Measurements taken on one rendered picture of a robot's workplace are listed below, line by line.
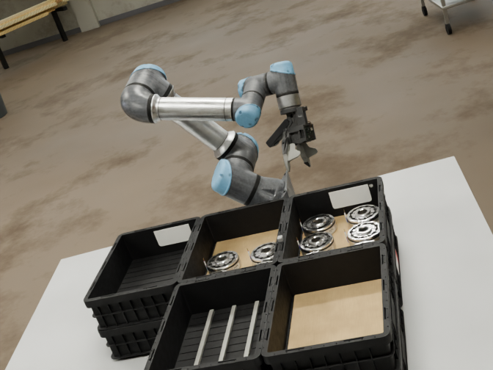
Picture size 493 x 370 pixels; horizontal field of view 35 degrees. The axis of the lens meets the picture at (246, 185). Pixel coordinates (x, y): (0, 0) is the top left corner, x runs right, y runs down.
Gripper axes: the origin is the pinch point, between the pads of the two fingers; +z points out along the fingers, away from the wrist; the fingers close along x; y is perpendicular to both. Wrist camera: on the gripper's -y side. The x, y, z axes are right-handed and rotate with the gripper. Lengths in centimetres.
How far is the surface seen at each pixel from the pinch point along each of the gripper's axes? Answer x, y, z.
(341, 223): -6.1, 14.4, 19.0
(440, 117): 269, -35, -13
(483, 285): -14, 57, 41
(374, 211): -6.0, 26.1, 16.9
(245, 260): -24.4, -11.4, 23.8
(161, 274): -31, -39, 24
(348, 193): -3.1, 17.6, 10.4
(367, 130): 260, -82, -14
